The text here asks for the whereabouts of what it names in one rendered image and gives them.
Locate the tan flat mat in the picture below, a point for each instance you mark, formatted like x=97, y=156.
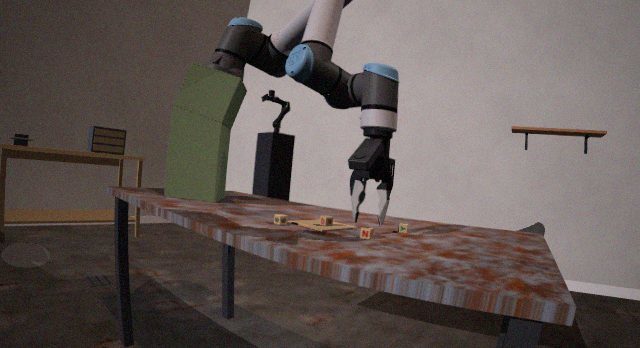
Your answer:
x=315, y=224

